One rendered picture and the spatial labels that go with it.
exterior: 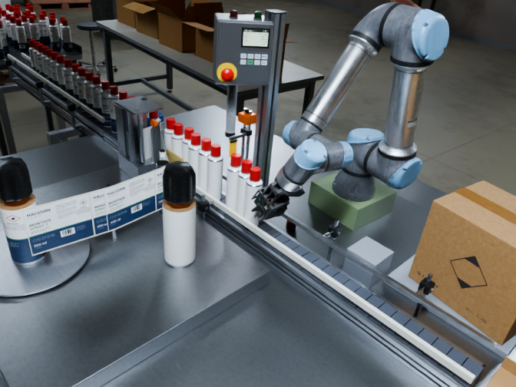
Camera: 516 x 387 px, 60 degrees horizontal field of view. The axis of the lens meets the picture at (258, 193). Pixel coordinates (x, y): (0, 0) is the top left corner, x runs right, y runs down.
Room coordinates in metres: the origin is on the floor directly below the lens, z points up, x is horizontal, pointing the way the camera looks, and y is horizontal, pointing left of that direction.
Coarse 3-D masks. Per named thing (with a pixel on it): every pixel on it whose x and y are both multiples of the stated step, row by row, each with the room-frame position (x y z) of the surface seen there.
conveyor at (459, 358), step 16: (240, 224) 1.19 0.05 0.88; (288, 240) 1.13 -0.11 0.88; (304, 256) 1.05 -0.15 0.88; (304, 272) 0.98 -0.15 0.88; (336, 272) 1.00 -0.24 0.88; (352, 288) 0.94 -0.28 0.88; (352, 304) 0.87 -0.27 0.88; (384, 304) 0.88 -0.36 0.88; (400, 320) 0.83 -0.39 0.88; (400, 336) 0.78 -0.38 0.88; (432, 336) 0.79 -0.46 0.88; (448, 352) 0.75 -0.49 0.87; (480, 368) 0.71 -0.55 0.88; (464, 384) 0.66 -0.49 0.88
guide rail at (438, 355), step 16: (224, 208) 1.23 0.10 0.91; (272, 240) 1.07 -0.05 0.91; (288, 256) 1.03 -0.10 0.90; (320, 272) 0.95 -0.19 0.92; (336, 288) 0.90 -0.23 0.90; (368, 304) 0.84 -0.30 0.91; (384, 320) 0.80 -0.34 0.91; (416, 336) 0.75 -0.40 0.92; (432, 352) 0.71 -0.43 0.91; (448, 368) 0.68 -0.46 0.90; (464, 368) 0.67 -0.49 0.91
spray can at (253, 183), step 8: (256, 168) 1.19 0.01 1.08; (256, 176) 1.18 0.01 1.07; (248, 184) 1.17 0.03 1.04; (256, 184) 1.17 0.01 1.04; (248, 192) 1.17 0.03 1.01; (248, 200) 1.17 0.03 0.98; (248, 208) 1.17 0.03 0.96; (248, 216) 1.17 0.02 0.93; (256, 216) 1.17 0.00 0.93; (256, 224) 1.17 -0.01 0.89
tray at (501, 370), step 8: (504, 360) 0.75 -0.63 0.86; (512, 360) 0.75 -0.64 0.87; (504, 368) 0.75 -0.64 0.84; (512, 368) 0.74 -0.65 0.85; (496, 376) 0.72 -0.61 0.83; (504, 376) 0.73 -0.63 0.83; (512, 376) 0.73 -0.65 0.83; (488, 384) 0.70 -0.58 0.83; (496, 384) 0.70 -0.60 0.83; (504, 384) 0.70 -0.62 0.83; (512, 384) 0.71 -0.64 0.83
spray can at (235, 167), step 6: (234, 156) 1.26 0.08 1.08; (240, 156) 1.27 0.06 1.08; (234, 162) 1.25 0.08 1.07; (240, 162) 1.27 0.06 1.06; (228, 168) 1.26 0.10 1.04; (234, 168) 1.25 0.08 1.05; (240, 168) 1.26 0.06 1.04; (228, 174) 1.25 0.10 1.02; (234, 174) 1.25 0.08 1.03; (228, 180) 1.25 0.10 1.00; (234, 180) 1.25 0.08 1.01; (228, 186) 1.25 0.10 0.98; (234, 186) 1.25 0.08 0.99; (228, 192) 1.25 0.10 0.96; (234, 192) 1.25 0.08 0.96; (228, 198) 1.25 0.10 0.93; (234, 198) 1.25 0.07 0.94; (228, 204) 1.25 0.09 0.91; (234, 204) 1.25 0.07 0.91; (234, 210) 1.25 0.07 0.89
